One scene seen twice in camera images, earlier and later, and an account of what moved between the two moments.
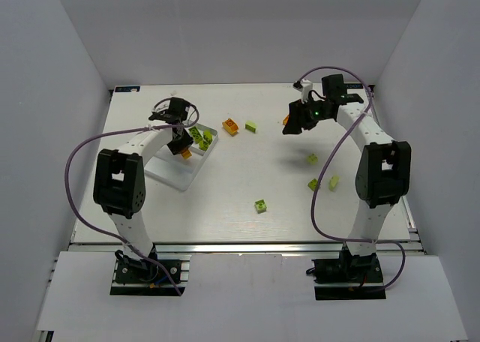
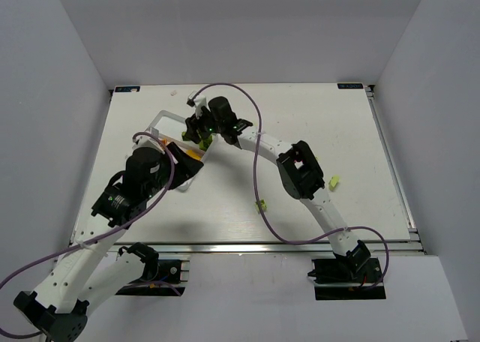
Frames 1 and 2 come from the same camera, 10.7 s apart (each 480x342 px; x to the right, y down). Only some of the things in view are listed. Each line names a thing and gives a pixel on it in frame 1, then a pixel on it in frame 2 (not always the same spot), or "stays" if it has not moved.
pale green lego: [333, 182] stays
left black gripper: [180, 142] -> [180, 166]
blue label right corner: [353, 86] stays
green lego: [260, 205] stays
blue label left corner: [127, 88] stays
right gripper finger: [298, 120] -> [193, 125]
